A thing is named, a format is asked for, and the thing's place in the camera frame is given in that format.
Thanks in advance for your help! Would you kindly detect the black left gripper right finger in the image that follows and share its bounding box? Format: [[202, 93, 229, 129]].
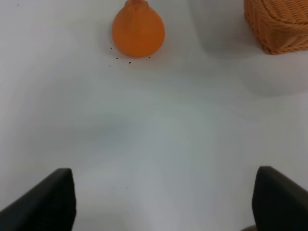
[[252, 166, 308, 231]]

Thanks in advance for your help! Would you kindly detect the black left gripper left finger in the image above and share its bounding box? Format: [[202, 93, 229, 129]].
[[0, 168, 77, 231]]

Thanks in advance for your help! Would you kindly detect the orange wicker basket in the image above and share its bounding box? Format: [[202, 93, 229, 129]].
[[244, 0, 308, 55]]

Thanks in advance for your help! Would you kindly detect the orange fruit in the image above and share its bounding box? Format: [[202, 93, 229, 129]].
[[111, 0, 165, 58]]

